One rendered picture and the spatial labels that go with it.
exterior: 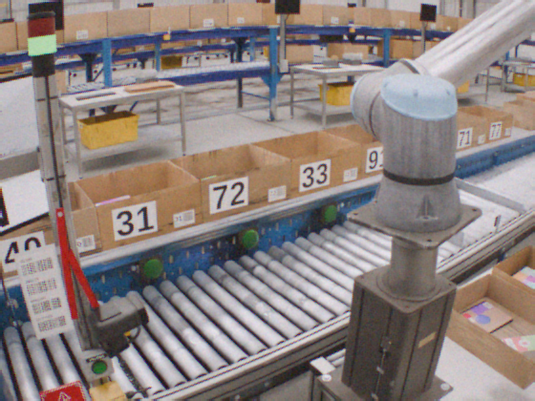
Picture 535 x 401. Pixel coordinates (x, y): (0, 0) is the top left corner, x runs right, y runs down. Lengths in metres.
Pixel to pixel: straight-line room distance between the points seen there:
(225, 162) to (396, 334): 1.29
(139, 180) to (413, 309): 1.26
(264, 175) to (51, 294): 1.11
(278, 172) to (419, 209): 1.05
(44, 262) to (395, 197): 0.67
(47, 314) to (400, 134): 0.76
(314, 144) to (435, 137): 1.52
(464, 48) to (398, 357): 0.70
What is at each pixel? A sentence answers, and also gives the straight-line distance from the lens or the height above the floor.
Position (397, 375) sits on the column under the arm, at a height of 0.90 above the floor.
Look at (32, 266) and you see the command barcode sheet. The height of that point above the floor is 1.21.
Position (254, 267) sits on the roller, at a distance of 1.78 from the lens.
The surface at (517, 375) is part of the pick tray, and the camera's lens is 1.38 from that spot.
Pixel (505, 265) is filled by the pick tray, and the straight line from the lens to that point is 1.81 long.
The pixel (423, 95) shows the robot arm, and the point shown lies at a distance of 0.89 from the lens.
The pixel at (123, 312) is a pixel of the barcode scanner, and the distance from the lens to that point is 0.98.
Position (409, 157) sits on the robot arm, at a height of 1.38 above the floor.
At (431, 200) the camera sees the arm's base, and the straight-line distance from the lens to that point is 0.93.
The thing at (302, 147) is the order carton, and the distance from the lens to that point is 2.34.
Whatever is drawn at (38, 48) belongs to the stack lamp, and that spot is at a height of 1.60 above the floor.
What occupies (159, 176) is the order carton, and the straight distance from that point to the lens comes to 1.97.
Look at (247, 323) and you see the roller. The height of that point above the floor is 0.74.
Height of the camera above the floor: 1.64
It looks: 22 degrees down
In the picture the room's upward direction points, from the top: straight up
